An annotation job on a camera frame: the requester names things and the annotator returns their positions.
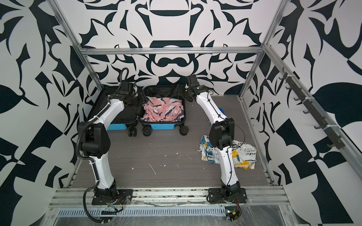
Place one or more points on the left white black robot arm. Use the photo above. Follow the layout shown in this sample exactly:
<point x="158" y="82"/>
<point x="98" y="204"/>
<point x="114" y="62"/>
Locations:
<point x="93" y="142"/>

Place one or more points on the white slotted cable duct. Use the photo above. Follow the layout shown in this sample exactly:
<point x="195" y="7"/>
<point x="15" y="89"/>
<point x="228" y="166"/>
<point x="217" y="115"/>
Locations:
<point x="218" y="211"/>

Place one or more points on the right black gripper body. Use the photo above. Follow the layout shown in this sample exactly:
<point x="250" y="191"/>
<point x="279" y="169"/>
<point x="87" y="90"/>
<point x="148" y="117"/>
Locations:
<point x="185" y="92"/>

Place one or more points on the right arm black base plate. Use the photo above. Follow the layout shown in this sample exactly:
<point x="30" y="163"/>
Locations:
<point x="218" y="195"/>

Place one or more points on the blue hard-shell suitcase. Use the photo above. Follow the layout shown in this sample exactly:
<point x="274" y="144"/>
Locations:
<point x="130" y="117"/>

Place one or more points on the white blue yellow patterned shirt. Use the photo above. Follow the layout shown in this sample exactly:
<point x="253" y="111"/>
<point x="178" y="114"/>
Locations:
<point x="243" y="154"/>

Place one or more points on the aluminium frame rails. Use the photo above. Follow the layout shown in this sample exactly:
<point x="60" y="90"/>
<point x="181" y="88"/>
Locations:
<point x="350" y="152"/>

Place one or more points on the clear cup with blue lid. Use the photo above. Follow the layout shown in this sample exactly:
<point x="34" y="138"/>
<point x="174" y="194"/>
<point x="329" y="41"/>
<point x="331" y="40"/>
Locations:
<point x="210" y="124"/>

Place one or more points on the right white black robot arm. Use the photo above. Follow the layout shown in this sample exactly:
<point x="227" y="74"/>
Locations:
<point x="221" y="134"/>

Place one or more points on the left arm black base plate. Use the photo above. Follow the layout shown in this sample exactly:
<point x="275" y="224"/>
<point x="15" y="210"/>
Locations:
<point x="104" y="196"/>

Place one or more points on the black wall hook rack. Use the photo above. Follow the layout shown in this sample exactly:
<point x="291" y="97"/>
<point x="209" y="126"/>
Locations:
<point x="314" y="109"/>

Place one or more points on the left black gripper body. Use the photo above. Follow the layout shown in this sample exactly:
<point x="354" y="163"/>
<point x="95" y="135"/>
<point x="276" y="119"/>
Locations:
<point x="138" y="100"/>

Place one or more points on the pink patterned shirt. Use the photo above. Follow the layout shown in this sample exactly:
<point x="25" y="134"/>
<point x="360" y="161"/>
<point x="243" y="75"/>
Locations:
<point x="163" y="110"/>

